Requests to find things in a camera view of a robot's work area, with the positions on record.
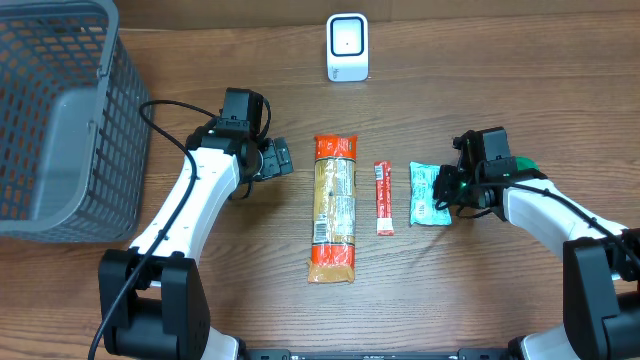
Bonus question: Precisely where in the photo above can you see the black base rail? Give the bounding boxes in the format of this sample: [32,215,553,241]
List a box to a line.
[240,348,514,360]

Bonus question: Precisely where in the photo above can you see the green lid jar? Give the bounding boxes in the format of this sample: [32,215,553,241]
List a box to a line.
[516,157,539,171]

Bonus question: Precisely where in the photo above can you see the red sachet stick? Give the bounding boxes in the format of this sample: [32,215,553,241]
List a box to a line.
[374,160,394,236]

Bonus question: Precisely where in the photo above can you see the spaghetti pack orange ends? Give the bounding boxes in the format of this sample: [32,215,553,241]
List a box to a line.
[308,134,357,283]

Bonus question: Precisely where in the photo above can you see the mint green wipes pack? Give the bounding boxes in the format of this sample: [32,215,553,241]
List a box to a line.
[409,162,452,226]

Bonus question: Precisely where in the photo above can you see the dark grey plastic basket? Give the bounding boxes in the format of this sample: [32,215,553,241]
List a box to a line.
[1,0,151,243]

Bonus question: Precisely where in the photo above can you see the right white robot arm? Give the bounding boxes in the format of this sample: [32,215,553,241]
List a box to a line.
[433,157,639,359]

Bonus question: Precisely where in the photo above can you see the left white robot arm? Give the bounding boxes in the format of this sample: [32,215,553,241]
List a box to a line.
[89,136,247,360]

